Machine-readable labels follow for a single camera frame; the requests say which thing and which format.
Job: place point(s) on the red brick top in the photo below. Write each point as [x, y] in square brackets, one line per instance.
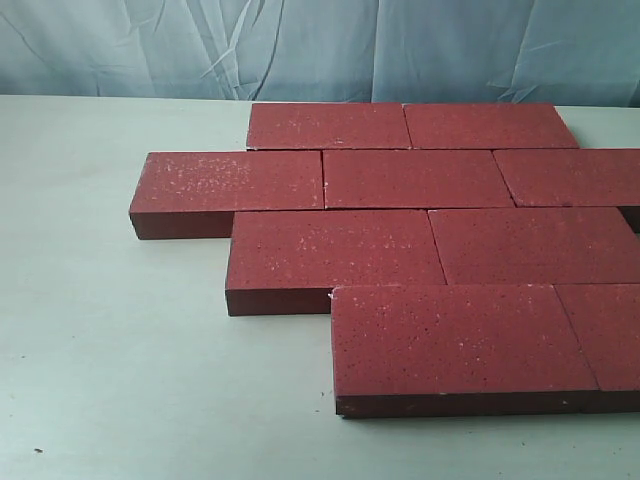
[194, 195]

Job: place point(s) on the red brick under stack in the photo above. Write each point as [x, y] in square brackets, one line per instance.
[324, 126]

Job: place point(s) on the red brick back row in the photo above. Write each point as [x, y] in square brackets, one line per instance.
[487, 126]

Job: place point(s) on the red brick right second row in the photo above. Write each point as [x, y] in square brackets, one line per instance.
[573, 178]

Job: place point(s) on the red brick middle row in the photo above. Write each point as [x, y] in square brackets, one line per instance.
[565, 245]

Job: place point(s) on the white backdrop curtain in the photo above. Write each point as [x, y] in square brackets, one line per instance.
[563, 52]

